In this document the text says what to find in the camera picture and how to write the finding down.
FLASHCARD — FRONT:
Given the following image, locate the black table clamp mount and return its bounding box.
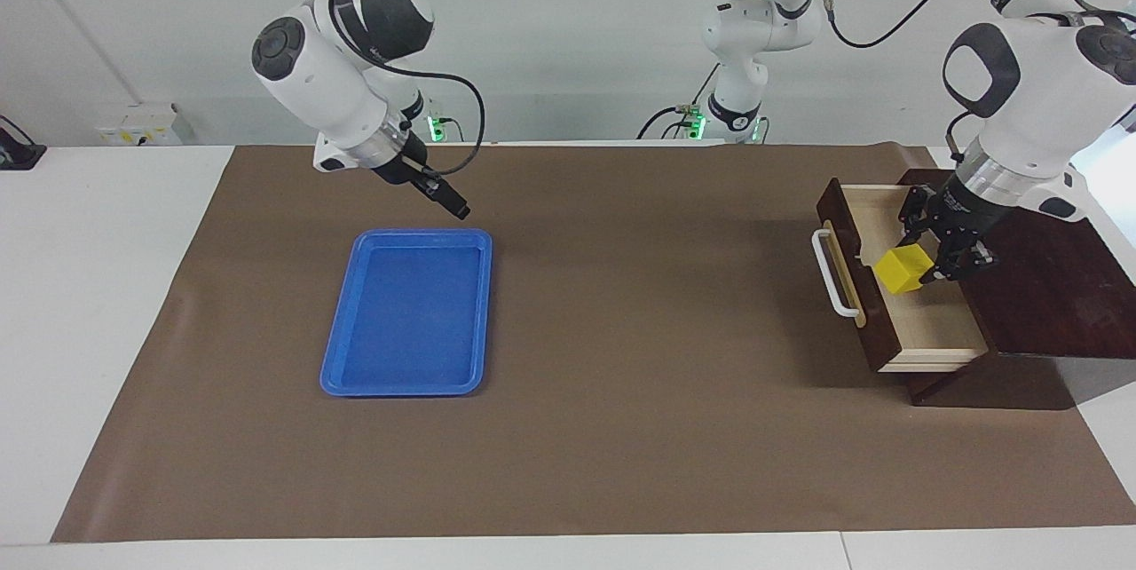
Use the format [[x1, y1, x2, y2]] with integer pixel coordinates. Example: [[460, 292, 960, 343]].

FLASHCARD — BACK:
[[0, 115, 47, 171]]

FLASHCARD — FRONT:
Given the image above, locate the beige wooden handle backplate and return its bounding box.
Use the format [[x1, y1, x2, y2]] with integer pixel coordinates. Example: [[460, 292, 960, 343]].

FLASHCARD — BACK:
[[822, 219, 867, 328]]

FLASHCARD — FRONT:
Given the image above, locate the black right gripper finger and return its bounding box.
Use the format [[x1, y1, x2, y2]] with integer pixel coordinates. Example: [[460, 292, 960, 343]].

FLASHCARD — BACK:
[[406, 163, 471, 221]]

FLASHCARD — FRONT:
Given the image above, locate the brown table mat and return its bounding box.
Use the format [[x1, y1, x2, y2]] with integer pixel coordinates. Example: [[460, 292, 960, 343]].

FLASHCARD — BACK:
[[51, 144, 1136, 544]]

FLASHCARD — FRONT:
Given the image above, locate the white drawer handle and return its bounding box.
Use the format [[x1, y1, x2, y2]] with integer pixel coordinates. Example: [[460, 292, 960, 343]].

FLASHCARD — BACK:
[[812, 228, 862, 320]]

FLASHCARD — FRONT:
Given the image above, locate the blue plastic tray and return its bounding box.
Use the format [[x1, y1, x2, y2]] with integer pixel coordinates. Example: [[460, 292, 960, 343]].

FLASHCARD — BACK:
[[319, 228, 494, 399]]

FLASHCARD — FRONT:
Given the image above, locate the dark wooden cabinet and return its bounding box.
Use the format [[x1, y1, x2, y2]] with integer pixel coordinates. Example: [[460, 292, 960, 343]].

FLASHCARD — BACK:
[[896, 167, 1136, 411]]

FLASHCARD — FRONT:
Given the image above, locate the black left base cable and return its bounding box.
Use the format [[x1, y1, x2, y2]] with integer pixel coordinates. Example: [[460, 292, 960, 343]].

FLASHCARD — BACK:
[[637, 64, 720, 142]]

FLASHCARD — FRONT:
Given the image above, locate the white wall socket box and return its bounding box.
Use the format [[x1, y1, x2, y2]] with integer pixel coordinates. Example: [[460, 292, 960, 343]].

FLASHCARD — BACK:
[[96, 104, 183, 146]]

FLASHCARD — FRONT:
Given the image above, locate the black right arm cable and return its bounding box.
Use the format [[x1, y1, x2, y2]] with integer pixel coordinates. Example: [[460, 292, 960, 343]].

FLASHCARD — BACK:
[[280, 0, 487, 178]]

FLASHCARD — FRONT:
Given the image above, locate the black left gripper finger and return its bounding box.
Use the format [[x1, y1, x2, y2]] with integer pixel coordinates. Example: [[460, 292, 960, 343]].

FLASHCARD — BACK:
[[923, 233, 997, 285], [898, 186, 933, 244]]

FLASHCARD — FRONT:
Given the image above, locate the dark wooden drawer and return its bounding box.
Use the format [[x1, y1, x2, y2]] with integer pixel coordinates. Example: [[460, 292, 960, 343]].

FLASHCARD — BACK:
[[816, 178, 989, 374]]

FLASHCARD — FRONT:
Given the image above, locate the yellow cube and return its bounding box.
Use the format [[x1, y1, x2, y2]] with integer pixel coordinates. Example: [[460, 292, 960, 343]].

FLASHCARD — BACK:
[[873, 243, 935, 296]]

